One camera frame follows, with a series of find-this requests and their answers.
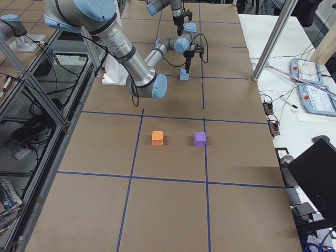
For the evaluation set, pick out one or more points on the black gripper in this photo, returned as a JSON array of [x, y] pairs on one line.
[[188, 55], [179, 21]]

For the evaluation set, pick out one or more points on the light blue foam block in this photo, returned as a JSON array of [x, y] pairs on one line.
[[184, 74]]

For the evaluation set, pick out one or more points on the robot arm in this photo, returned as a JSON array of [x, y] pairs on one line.
[[99, 18], [177, 8]]

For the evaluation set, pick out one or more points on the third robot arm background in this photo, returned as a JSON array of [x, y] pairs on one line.
[[12, 26]]

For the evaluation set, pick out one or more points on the purple foam block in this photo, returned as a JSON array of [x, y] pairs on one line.
[[200, 138]]

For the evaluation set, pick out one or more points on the orange foam block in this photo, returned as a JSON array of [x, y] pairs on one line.
[[157, 138]]

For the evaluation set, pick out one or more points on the black power strip left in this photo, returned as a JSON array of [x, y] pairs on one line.
[[268, 108]]

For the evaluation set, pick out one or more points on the black power strip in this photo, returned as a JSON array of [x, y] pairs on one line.
[[273, 127], [268, 108]]

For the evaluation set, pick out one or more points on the black marker pen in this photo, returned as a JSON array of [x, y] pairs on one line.
[[289, 103]]

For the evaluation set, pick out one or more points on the black power strip right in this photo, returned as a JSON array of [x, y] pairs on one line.
[[273, 127]]

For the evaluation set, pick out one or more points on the upper teach pendant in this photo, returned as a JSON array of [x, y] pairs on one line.
[[307, 70]]

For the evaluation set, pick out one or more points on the black monitor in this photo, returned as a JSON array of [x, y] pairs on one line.
[[314, 172]]

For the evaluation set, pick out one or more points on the stack of magazines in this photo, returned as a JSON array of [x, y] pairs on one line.
[[10, 204]]

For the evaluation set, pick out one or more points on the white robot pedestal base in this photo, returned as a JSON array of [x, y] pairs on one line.
[[115, 73]]

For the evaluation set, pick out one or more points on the aluminium frame post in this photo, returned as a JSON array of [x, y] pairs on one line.
[[274, 36]]

